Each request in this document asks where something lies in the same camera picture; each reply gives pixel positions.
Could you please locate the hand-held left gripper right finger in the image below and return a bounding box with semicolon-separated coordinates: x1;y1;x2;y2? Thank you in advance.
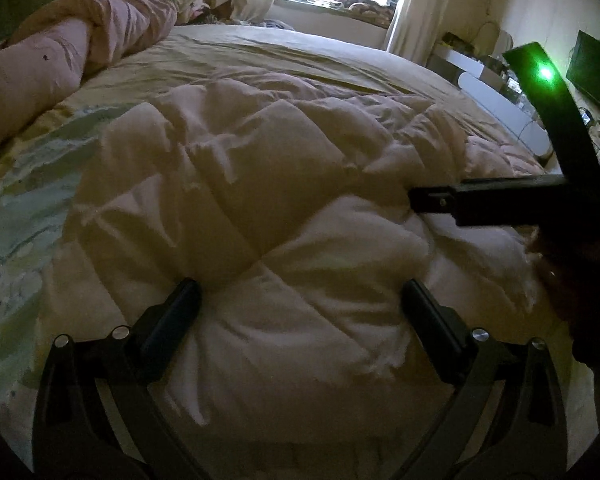
401;278;569;480

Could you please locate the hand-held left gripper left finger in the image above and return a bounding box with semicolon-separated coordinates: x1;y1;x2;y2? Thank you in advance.
31;277;204;480

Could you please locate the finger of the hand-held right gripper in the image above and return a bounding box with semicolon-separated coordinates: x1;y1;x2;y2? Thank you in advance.
408;175;567;228

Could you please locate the person's right hand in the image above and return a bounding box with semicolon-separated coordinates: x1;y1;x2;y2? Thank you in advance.
527;227;600;367

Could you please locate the black television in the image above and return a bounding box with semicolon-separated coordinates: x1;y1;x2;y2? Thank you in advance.
565;30;600;127

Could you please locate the white chair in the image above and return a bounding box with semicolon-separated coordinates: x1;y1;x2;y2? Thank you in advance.
476;20;515;62

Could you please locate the pale blue floral blanket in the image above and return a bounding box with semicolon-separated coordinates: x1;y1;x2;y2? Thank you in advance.
0;104;113;378

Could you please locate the clutter on windowsill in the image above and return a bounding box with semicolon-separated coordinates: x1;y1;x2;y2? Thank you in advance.
279;0;397;26

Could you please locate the bed with yellow sheet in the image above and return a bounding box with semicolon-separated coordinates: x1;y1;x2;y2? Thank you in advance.
0;22;600;480

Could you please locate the pink duvet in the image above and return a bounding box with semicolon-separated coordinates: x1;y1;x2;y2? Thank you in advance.
0;0;179;159

